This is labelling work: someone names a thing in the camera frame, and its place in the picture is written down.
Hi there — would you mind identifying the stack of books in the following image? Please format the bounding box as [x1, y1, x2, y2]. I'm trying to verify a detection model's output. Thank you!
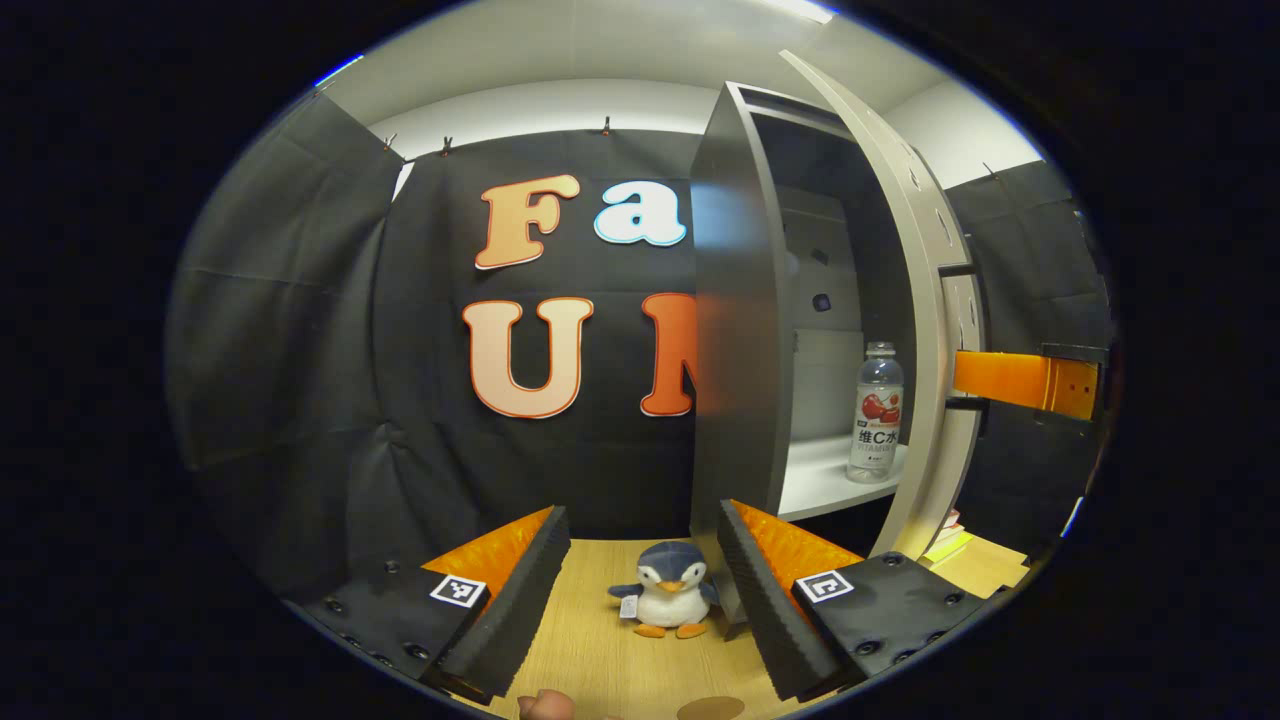
[922, 508, 973, 566]

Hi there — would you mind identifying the penguin plush toy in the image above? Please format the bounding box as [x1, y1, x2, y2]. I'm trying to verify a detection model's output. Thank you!
[608, 541, 721, 641]

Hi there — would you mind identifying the grey cabinet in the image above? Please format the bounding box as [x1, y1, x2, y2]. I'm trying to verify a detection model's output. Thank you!
[688, 80, 936, 626]

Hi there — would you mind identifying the small pink object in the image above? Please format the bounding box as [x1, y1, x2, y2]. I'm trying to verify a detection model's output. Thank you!
[517, 688, 579, 720]

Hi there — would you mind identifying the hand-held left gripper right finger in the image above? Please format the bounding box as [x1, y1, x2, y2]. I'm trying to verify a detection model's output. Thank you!
[716, 498, 1006, 704]

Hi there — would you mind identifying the clear plastic bottle red label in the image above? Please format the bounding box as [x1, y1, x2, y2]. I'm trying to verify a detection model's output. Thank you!
[847, 341, 906, 485]

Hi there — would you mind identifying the black door handle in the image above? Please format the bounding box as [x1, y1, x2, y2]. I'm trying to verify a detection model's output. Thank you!
[938, 262, 993, 413]

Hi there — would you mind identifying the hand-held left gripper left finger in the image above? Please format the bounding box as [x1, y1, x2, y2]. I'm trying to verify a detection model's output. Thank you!
[285, 505, 573, 706]

